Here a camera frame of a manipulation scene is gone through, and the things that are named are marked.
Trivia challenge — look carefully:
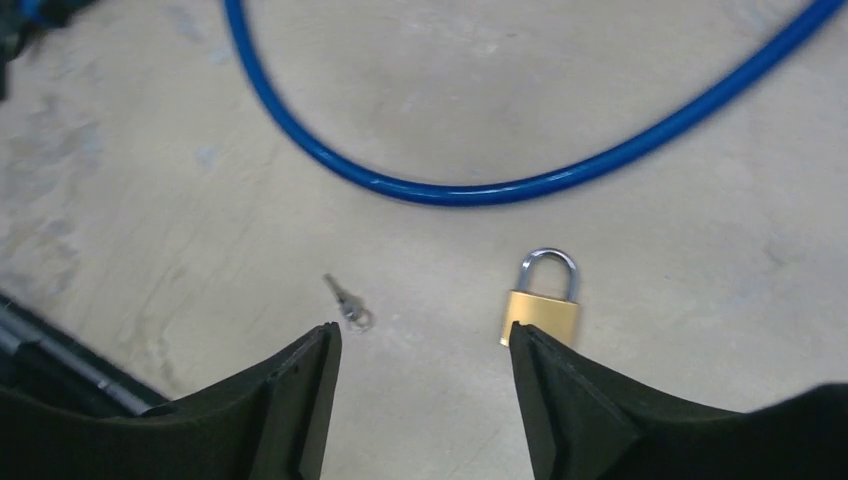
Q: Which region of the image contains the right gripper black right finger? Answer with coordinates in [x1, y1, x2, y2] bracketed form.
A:
[509, 325, 847, 479]

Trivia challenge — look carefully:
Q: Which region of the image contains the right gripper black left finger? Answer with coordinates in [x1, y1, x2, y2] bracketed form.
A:
[1, 323, 342, 479]

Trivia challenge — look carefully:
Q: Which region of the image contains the brass padlock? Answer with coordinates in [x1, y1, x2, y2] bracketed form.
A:
[500, 248, 580, 347]

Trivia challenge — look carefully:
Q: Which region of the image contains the blue cable lock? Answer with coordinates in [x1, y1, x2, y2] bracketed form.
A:
[223, 0, 847, 208]

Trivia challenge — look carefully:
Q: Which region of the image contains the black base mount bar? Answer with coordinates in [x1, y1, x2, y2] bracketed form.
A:
[1, 294, 175, 418]

